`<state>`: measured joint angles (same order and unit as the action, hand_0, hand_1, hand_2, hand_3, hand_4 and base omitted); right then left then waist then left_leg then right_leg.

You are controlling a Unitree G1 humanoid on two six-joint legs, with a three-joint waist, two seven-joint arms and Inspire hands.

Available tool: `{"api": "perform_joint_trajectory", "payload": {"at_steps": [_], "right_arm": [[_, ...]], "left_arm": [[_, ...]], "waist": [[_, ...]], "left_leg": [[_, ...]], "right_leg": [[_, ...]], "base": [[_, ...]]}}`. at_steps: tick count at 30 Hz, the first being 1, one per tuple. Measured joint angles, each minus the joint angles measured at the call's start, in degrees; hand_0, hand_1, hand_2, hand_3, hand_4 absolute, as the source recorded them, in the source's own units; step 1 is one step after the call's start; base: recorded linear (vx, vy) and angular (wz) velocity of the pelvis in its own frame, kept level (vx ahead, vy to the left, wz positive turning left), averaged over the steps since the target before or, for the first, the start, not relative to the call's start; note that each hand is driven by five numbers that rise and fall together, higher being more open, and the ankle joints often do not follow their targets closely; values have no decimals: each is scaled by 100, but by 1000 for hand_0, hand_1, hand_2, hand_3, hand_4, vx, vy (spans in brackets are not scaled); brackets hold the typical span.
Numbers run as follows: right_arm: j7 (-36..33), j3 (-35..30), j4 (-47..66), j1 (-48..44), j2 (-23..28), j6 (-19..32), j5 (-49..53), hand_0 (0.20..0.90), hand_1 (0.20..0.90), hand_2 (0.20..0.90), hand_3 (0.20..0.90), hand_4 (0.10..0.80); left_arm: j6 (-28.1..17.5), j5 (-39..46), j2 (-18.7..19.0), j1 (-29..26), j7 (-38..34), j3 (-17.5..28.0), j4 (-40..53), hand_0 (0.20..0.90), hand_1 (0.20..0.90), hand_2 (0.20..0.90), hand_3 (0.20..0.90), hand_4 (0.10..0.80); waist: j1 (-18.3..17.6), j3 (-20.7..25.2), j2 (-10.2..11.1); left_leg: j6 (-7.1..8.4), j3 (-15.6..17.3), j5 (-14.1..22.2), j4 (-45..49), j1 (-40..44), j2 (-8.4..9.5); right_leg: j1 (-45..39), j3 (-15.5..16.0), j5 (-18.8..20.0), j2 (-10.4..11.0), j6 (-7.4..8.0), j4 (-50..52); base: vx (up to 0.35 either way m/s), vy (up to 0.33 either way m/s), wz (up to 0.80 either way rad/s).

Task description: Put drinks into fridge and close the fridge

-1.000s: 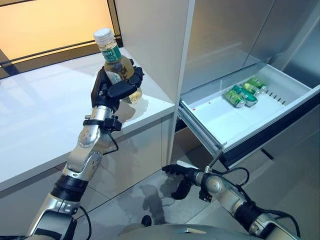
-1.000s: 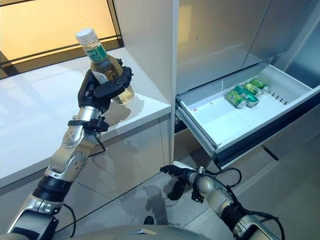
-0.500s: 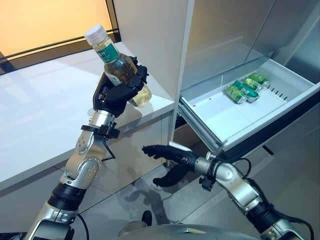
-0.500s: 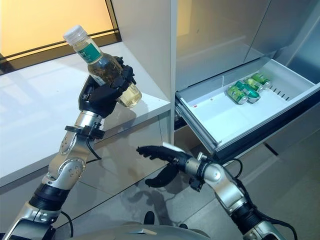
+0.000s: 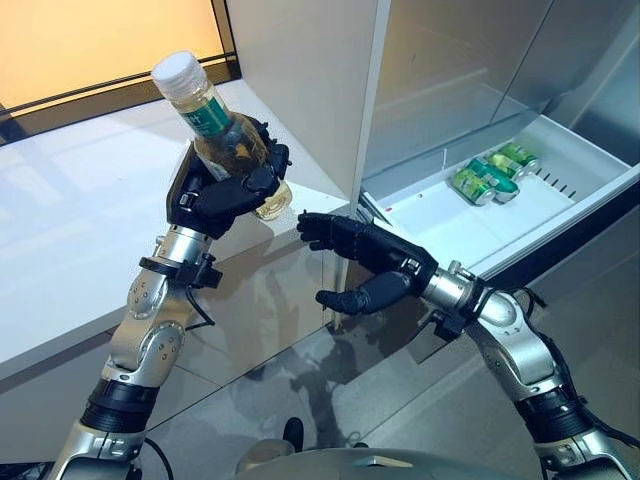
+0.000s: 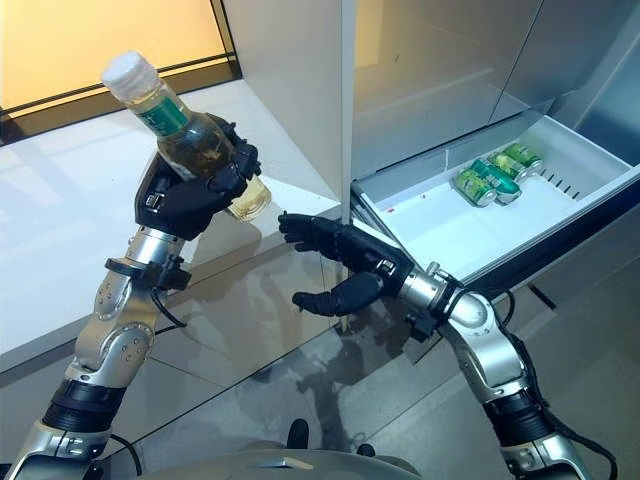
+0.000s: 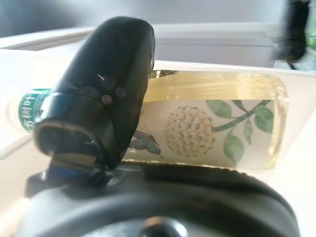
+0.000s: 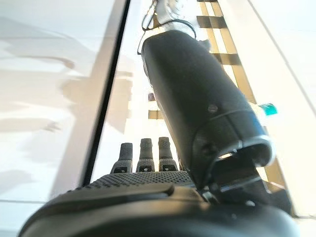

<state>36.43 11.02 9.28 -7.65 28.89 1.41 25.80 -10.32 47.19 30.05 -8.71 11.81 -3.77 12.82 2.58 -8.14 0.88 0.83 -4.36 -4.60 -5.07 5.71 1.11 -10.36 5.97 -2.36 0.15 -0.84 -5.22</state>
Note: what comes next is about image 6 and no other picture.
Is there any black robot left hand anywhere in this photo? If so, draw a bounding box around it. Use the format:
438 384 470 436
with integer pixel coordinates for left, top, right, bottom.
133 113 262 242

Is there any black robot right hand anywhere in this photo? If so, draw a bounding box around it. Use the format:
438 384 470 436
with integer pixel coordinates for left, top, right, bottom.
277 210 416 319

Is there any yellow tea drink bottle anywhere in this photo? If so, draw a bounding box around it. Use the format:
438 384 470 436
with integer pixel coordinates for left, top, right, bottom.
100 49 274 225

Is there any white fridge drawer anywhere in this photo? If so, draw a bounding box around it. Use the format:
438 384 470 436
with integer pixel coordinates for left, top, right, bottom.
349 112 640 301

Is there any stainless steel fridge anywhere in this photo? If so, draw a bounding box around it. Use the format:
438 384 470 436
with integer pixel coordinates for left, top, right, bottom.
344 0 640 361

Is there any tall white cabinet panel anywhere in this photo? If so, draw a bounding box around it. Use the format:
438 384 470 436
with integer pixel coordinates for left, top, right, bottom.
219 0 357 331

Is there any lit orange window panel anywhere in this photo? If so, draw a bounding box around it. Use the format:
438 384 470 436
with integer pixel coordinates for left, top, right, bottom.
0 0 246 119

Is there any silver robot left leg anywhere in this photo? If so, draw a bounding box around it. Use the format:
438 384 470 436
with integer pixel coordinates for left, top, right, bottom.
288 418 310 449

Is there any silver robot torso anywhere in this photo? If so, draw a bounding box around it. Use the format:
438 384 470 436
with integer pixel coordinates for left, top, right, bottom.
134 442 436 480

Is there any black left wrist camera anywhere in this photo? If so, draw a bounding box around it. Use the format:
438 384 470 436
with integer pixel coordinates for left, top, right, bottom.
149 254 193 291

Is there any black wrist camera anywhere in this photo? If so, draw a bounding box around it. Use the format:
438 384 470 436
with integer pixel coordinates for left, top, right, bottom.
407 312 441 344
149 254 193 291

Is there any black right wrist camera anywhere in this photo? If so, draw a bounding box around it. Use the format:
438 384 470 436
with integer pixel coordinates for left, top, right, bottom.
407 312 441 344

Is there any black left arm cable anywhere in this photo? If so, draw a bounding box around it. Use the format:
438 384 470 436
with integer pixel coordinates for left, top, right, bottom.
107 287 189 480

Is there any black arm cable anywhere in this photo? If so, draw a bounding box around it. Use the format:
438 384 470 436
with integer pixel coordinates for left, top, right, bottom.
107 287 189 480
449 279 621 480

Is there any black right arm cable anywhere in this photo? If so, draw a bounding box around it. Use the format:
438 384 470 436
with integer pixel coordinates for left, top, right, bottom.
449 279 621 480

